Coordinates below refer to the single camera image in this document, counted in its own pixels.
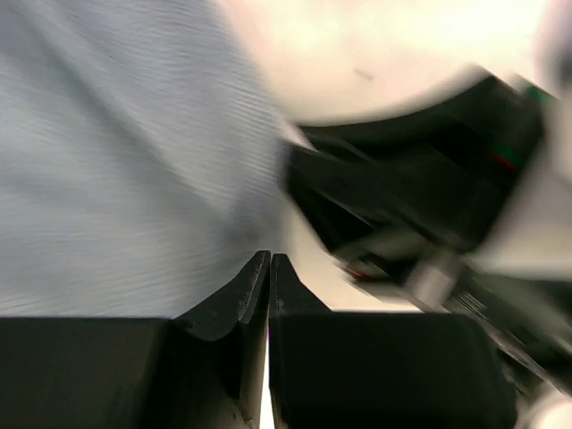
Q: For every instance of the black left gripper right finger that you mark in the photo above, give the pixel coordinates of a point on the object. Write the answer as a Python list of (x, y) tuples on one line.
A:
[(367, 370)]

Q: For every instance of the blue-grey pillowcase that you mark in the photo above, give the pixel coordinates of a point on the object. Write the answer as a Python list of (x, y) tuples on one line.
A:
[(141, 158)]

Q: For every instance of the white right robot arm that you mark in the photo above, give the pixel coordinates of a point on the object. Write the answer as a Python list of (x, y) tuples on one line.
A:
[(532, 237)]

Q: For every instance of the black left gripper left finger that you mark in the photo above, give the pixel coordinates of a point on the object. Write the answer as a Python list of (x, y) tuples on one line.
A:
[(203, 369)]

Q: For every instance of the white pillow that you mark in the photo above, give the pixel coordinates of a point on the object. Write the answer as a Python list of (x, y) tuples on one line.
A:
[(324, 60)]

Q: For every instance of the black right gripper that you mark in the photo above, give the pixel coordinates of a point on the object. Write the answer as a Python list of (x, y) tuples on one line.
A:
[(407, 199)]

